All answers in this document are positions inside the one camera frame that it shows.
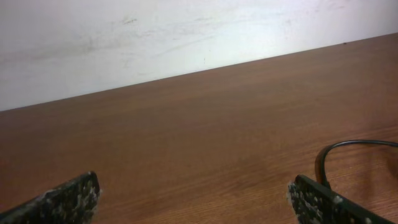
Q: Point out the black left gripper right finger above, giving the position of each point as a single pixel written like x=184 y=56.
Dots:
x=314 y=203

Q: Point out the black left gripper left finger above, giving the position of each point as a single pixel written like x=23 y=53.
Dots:
x=73 y=202

